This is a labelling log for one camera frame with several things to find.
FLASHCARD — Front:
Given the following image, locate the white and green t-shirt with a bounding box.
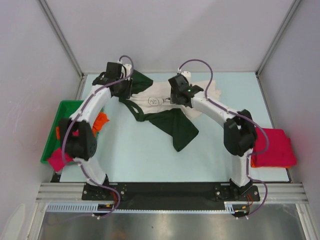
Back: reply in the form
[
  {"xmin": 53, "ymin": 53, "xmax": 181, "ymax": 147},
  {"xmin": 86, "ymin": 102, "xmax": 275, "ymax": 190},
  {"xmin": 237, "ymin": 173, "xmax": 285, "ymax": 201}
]
[{"xmin": 118, "ymin": 69, "xmax": 223, "ymax": 152}]

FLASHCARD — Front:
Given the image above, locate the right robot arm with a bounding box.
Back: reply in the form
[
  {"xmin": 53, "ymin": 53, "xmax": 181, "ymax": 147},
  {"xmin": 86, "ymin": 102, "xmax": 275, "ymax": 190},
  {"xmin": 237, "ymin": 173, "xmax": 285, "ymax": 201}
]
[{"xmin": 168, "ymin": 73, "xmax": 257, "ymax": 201}]

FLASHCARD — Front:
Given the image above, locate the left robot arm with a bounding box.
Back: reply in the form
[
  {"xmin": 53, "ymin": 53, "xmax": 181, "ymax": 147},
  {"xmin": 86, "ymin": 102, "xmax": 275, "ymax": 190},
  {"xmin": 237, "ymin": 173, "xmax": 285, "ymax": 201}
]
[{"xmin": 58, "ymin": 61, "xmax": 134, "ymax": 200}]

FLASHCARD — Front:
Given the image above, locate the orange t-shirt in bin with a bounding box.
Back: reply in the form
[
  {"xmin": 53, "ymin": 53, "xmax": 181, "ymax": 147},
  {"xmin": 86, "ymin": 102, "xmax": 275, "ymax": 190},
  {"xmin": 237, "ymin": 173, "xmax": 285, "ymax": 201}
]
[{"xmin": 55, "ymin": 112, "xmax": 110, "ymax": 140}]

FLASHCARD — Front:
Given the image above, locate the green plastic bin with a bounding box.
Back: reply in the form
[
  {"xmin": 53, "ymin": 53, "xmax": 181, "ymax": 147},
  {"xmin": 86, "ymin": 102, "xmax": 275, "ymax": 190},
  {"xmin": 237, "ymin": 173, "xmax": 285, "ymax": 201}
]
[{"xmin": 40, "ymin": 100, "xmax": 97, "ymax": 164}]

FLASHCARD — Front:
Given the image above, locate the folded orange t-shirt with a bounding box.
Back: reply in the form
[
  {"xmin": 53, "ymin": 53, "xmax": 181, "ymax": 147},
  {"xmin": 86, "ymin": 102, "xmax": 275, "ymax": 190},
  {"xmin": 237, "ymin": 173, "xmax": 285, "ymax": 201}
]
[{"xmin": 250, "ymin": 161, "xmax": 292, "ymax": 169}]

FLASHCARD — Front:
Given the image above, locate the pink t-shirt in bin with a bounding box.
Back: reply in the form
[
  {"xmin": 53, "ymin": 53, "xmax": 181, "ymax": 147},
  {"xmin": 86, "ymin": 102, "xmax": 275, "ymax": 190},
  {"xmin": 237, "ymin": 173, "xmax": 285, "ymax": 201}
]
[{"xmin": 47, "ymin": 147, "xmax": 73, "ymax": 172}]

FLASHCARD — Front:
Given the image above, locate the folded pink t-shirt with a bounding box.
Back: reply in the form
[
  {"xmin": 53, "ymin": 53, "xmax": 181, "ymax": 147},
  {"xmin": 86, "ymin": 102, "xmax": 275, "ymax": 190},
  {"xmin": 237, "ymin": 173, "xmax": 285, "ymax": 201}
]
[{"xmin": 251, "ymin": 128, "xmax": 297, "ymax": 167}]

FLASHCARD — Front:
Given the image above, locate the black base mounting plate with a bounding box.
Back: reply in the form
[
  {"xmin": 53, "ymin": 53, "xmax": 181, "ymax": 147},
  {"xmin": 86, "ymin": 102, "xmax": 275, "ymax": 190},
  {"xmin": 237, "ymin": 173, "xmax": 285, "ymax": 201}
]
[{"xmin": 81, "ymin": 181, "xmax": 261, "ymax": 211}]

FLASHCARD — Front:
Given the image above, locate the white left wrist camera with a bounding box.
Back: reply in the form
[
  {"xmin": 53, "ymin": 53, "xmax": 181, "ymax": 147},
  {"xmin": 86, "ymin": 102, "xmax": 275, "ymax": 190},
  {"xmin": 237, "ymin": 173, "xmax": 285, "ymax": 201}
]
[{"xmin": 117, "ymin": 61, "xmax": 133, "ymax": 80}]

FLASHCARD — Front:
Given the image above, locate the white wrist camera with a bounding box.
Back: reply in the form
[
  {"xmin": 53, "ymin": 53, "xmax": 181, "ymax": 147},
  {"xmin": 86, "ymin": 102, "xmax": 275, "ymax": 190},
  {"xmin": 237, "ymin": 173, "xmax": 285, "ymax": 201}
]
[
  {"xmin": 177, "ymin": 70, "xmax": 192, "ymax": 81},
  {"xmin": 117, "ymin": 61, "xmax": 133, "ymax": 80}
]

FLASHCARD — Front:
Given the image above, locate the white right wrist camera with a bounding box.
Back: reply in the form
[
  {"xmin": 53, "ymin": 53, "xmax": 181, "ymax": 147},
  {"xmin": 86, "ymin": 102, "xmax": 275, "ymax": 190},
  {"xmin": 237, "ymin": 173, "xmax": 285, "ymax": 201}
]
[{"xmin": 177, "ymin": 70, "xmax": 192, "ymax": 81}]

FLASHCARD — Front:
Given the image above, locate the left aluminium corner post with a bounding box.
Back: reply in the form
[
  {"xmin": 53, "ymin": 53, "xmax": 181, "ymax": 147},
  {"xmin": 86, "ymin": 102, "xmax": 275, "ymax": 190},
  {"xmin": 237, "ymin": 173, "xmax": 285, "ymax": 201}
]
[{"xmin": 36, "ymin": 0, "xmax": 85, "ymax": 79}]

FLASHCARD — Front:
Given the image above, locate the aluminium corner post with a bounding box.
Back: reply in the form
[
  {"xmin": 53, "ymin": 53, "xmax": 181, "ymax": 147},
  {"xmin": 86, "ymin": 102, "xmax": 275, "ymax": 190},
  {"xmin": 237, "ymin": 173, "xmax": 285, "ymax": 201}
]
[
  {"xmin": 36, "ymin": 0, "xmax": 85, "ymax": 79},
  {"xmin": 255, "ymin": 0, "xmax": 303, "ymax": 76}
]

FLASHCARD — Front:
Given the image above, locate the aluminium frame rail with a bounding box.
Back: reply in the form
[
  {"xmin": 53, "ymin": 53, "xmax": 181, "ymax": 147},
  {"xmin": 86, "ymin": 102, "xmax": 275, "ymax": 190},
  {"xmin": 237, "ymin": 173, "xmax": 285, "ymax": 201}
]
[{"xmin": 35, "ymin": 182, "xmax": 308, "ymax": 204}]

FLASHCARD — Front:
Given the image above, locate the slotted cable duct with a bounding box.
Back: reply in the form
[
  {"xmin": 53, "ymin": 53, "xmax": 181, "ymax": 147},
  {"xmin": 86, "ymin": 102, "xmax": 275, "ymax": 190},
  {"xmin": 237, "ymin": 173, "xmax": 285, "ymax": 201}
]
[{"xmin": 46, "ymin": 202, "xmax": 248, "ymax": 214}]

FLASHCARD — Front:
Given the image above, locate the right aluminium corner post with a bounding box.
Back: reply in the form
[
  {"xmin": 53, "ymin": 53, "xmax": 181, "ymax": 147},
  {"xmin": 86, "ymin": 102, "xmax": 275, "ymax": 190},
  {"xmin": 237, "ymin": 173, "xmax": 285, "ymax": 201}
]
[{"xmin": 255, "ymin": 0, "xmax": 303, "ymax": 76}]

